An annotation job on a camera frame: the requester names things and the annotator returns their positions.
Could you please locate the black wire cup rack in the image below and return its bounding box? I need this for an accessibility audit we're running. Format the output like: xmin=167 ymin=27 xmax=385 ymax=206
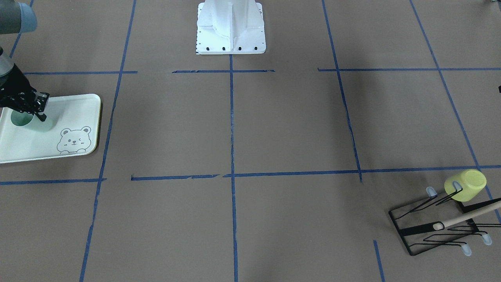
xmin=388 ymin=187 xmax=500 ymax=256

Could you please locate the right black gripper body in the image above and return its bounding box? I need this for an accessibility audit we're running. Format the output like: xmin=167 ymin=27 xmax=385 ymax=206
xmin=0 ymin=65 xmax=50 ymax=114

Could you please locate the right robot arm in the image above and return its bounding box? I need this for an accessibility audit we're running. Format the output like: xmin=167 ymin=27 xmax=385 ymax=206
xmin=0 ymin=0 xmax=50 ymax=122

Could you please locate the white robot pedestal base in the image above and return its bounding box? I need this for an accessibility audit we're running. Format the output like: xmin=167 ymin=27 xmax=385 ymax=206
xmin=196 ymin=0 xmax=267 ymax=55

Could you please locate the yellow cup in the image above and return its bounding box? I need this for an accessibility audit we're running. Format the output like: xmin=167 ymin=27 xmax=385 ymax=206
xmin=444 ymin=169 xmax=487 ymax=202

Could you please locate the light green cup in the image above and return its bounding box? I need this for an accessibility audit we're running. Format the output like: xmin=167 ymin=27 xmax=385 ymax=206
xmin=10 ymin=111 xmax=55 ymax=132

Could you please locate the cream bear serving tray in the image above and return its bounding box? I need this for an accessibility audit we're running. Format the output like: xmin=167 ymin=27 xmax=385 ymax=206
xmin=0 ymin=94 xmax=101 ymax=163

